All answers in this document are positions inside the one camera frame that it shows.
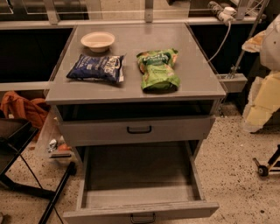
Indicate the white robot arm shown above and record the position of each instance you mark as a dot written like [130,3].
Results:
[264,95]

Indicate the grey drawer cabinet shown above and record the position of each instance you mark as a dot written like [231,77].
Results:
[199,93]

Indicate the grey middle drawer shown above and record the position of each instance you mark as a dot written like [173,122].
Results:
[136,131]

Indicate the grey drawer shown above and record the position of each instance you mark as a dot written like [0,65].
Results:
[139,184]
[136,131]

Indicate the grey bottom drawer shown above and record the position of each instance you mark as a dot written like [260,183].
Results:
[139,184]

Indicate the green snack bag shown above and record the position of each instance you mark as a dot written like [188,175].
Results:
[157,69]

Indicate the blue chip bag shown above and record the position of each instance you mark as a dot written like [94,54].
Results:
[105,68]

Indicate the white paper bowl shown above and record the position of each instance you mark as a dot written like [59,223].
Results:
[99,41]

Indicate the metal pole clamp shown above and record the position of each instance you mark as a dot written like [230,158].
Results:
[234,82]

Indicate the black metal stand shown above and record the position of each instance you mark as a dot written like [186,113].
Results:
[15,135]

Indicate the orange cloth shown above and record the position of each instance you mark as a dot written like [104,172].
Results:
[34,111]

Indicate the white power strip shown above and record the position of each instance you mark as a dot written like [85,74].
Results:
[225,15]

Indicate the black wheeled base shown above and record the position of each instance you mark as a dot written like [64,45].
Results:
[272,165]

